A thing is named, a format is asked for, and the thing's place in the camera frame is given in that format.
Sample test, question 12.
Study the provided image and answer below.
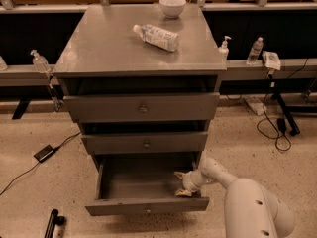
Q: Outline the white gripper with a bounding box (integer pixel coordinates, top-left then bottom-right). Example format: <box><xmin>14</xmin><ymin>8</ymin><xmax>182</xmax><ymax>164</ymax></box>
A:
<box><xmin>174</xmin><ymin>170</ymin><xmax>211</xmax><ymax>197</ymax></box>

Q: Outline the grey bottom drawer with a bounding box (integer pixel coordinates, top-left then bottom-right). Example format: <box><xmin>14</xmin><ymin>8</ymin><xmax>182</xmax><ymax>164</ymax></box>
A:
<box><xmin>86</xmin><ymin>152</ymin><xmax>209</xmax><ymax>216</ymax></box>

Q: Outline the grey drawer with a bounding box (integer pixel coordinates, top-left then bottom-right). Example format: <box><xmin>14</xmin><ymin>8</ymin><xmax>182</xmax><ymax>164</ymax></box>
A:
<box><xmin>86</xmin><ymin>152</ymin><xmax>209</xmax><ymax>216</ymax></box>
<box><xmin>82</xmin><ymin>132</ymin><xmax>208</xmax><ymax>155</ymax></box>
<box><xmin>64</xmin><ymin>93</ymin><xmax>219</xmax><ymax>123</ymax></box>

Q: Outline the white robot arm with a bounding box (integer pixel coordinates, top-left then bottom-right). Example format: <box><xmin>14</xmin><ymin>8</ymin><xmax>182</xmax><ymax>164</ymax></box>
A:
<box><xmin>174</xmin><ymin>158</ymin><xmax>295</xmax><ymax>238</ymax></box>

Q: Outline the grey middle drawer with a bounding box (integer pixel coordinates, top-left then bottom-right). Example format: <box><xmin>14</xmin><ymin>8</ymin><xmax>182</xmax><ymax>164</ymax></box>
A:
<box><xmin>82</xmin><ymin>132</ymin><xmax>208</xmax><ymax>155</ymax></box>

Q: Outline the grey drawer cabinet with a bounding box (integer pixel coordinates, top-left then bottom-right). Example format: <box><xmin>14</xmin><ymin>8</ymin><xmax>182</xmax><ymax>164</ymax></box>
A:
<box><xmin>52</xmin><ymin>3</ymin><xmax>228</xmax><ymax>183</ymax></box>

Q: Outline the grey top drawer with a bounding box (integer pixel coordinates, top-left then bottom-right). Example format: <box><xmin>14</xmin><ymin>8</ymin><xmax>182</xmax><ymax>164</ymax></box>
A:
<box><xmin>64</xmin><ymin>93</ymin><xmax>219</xmax><ymax>123</ymax></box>

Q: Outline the flat paper on floor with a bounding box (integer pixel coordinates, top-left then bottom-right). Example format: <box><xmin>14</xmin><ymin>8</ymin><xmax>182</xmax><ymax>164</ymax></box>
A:
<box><xmin>244</xmin><ymin>96</ymin><xmax>266</xmax><ymax>116</ymax></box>

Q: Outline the black stand leg right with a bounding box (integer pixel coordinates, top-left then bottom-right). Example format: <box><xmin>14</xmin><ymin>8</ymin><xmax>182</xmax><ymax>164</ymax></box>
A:
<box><xmin>272</xmin><ymin>92</ymin><xmax>300</xmax><ymax>136</ymax></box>

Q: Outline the black stand leg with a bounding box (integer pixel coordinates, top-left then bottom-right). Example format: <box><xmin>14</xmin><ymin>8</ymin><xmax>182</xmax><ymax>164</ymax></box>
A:
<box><xmin>12</xmin><ymin>98</ymin><xmax>31</xmax><ymax>120</ymax></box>
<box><xmin>272</xmin><ymin>92</ymin><xmax>300</xmax><ymax>136</ymax></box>

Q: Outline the white pump dispenser bottle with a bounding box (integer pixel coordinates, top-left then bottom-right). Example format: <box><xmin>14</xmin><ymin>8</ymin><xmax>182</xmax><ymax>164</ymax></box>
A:
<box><xmin>218</xmin><ymin>36</ymin><xmax>230</xmax><ymax>61</ymax></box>

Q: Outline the black power adapter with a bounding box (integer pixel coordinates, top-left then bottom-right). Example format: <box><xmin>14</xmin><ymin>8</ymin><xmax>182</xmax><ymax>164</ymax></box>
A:
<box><xmin>34</xmin><ymin>145</ymin><xmax>54</xmax><ymax>163</ymax></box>

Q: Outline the lying plastic water bottle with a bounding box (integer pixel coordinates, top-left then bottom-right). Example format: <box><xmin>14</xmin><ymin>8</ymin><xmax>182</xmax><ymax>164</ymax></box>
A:
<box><xmin>133</xmin><ymin>24</ymin><xmax>179</xmax><ymax>52</ymax></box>

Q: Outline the white crumpled packet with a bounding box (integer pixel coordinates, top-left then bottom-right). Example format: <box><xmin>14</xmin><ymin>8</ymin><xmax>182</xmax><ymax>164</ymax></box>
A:
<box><xmin>262</xmin><ymin>51</ymin><xmax>281</xmax><ymax>70</ymax></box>

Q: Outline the standing clear water bottle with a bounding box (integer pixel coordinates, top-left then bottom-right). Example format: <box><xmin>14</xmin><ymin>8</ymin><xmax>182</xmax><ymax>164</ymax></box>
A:
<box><xmin>246</xmin><ymin>37</ymin><xmax>264</xmax><ymax>64</ymax></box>

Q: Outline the black stand leg left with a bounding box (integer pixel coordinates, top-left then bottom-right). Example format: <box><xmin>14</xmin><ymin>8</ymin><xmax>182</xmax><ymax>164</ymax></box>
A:
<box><xmin>12</xmin><ymin>98</ymin><xmax>31</xmax><ymax>120</ymax></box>

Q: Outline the white ceramic bowl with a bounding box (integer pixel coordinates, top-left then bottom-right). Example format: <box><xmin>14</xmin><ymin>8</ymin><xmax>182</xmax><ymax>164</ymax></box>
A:
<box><xmin>159</xmin><ymin>0</ymin><xmax>186</xmax><ymax>18</ymax></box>

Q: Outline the clear pump bottle left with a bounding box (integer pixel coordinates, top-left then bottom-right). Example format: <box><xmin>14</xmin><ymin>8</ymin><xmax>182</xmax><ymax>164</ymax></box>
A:
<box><xmin>31</xmin><ymin>50</ymin><xmax>51</xmax><ymax>73</ymax></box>

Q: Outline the black handle object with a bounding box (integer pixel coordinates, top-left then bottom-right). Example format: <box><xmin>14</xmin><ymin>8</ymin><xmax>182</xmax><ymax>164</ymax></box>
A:
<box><xmin>44</xmin><ymin>209</ymin><xmax>66</xmax><ymax>238</ymax></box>

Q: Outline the black adapter cable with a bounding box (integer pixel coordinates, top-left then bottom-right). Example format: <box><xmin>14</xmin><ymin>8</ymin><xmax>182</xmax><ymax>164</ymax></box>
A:
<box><xmin>0</xmin><ymin>131</ymin><xmax>82</xmax><ymax>197</ymax></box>

